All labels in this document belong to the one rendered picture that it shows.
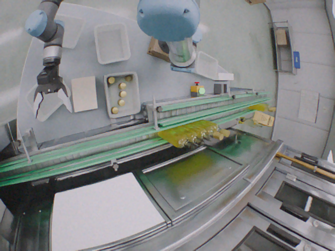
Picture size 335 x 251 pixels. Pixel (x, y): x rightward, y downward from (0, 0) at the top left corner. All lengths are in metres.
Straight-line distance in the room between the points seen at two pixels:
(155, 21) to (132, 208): 0.53
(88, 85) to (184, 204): 0.65
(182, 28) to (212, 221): 0.52
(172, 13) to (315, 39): 6.42
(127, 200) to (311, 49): 6.53
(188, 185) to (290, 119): 6.08
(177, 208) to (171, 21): 0.51
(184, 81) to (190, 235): 0.89
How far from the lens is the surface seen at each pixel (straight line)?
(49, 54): 0.54
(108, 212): 0.53
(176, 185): 0.58
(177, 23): 0.26
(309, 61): 6.34
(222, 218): 0.51
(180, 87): 0.98
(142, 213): 0.50
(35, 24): 0.47
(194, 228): 0.46
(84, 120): 0.80
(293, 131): 6.53
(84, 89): 0.71
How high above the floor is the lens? 1.53
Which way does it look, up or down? 55 degrees down
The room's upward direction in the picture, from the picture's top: 115 degrees clockwise
